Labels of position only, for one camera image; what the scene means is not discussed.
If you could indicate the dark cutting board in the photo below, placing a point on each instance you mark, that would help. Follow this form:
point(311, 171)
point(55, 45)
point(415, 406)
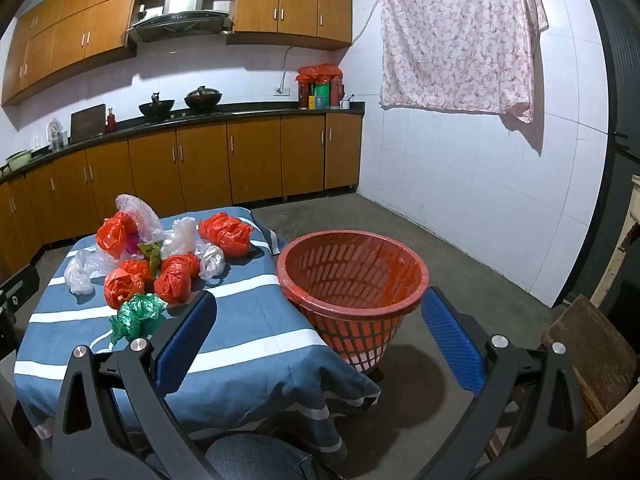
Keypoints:
point(87, 122)

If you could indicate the green enamel pot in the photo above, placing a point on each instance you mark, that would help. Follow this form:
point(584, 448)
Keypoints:
point(19, 160)

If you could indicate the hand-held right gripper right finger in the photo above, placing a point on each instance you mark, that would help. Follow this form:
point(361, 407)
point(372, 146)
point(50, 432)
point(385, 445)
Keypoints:
point(452, 346)

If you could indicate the wooden base cabinets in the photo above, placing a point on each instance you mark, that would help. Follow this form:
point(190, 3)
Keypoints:
point(200, 160)

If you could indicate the clear plastic bag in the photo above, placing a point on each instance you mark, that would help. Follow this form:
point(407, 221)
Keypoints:
point(139, 214)

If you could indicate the green plastic bag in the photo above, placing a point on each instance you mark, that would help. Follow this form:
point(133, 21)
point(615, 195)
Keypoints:
point(135, 316)

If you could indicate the black wok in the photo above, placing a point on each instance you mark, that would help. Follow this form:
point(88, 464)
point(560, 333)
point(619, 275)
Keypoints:
point(156, 108)

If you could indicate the pink floral hanging cloth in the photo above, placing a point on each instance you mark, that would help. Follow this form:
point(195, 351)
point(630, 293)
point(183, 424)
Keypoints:
point(450, 35)

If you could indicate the blue white striped cloth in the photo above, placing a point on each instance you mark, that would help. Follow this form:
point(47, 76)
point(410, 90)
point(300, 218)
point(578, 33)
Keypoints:
point(260, 320)

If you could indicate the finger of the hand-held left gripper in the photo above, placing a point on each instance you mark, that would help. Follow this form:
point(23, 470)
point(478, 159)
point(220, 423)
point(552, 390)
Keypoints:
point(15, 292)

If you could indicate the clear glass jar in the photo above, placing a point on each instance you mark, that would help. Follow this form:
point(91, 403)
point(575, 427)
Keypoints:
point(56, 135)

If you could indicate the black kitchen countertop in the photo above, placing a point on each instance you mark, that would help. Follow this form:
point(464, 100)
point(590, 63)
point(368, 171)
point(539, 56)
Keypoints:
point(260, 109)

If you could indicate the wooden stool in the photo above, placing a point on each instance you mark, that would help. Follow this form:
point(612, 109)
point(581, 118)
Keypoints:
point(595, 350)

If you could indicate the wooden wall cabinets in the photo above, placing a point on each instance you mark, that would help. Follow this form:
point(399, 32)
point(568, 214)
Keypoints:
point(295, 5)

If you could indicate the red plastic basket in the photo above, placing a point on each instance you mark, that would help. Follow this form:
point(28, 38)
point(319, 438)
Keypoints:
point(350, 330)

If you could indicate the yellow box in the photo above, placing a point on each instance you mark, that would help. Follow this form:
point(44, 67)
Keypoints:
point(315, 103)

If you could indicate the yellow-green snack packet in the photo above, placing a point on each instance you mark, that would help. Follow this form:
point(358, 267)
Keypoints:
point(150, 254)

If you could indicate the small red bottle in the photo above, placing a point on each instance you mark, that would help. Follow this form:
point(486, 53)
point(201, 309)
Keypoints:
point(110, 122)

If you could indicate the black pot with lid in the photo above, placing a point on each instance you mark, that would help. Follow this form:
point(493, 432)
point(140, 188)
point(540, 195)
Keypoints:
point(202, 99)

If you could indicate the red bag on containers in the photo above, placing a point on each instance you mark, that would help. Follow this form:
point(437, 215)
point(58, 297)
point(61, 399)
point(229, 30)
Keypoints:
point(317, 72)

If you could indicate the steel range hood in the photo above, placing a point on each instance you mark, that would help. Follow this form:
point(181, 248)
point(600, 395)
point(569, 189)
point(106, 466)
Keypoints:
point(180, 22)

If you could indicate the dark grey door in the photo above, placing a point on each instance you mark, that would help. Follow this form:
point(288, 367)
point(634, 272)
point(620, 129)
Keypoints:
point(620, 110)

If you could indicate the white plastic bag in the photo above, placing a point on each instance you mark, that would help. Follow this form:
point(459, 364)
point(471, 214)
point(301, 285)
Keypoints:
point(212, 260)
point(180, 237)
point(80, 272)

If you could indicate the person's leg in jeans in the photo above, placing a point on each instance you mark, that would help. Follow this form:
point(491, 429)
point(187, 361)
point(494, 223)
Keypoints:
point(255, 460)

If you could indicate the white wooden frame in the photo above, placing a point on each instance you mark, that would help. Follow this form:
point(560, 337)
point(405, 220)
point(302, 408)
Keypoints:
point(617, 255)

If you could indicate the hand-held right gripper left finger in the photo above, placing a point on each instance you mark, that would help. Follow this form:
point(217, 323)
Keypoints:
point(185, 341)

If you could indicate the pink wrapper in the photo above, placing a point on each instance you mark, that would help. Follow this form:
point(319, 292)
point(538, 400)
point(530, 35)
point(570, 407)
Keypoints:
point(132, 246)

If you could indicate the red canister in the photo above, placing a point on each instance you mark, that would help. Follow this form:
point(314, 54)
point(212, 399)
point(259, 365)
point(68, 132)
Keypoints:
point(336, 92)
point(304, 95)

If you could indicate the green box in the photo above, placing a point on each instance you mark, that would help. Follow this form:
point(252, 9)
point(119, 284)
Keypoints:
point(322, 92)

